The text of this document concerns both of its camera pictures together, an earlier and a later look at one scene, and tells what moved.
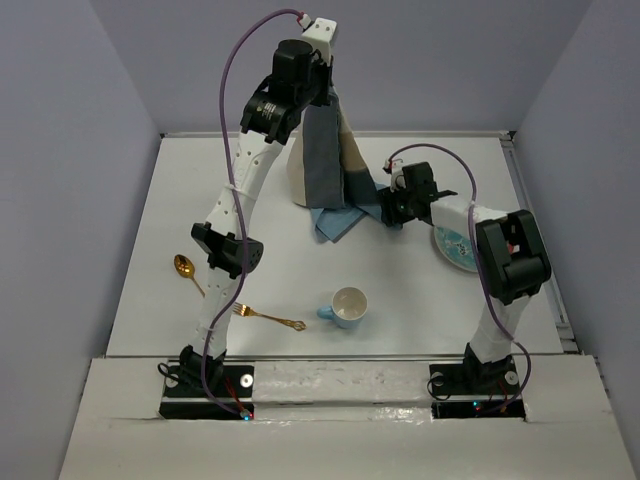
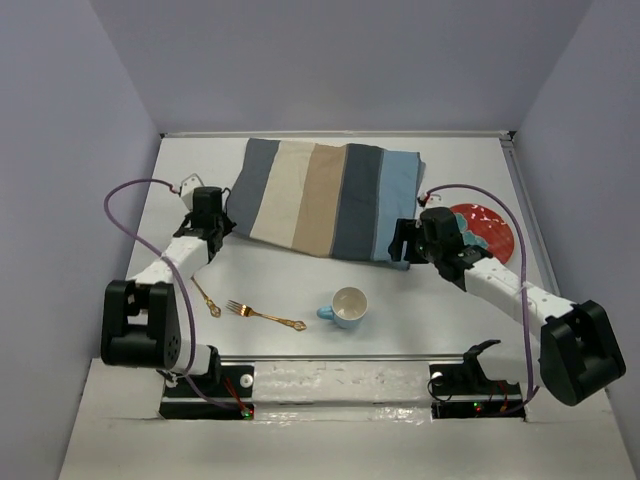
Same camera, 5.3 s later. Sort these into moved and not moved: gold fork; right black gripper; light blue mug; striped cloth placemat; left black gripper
Moved: striped cloth placemat; left black gripper; right black gripper
Not moved: gold fork; light blue mug
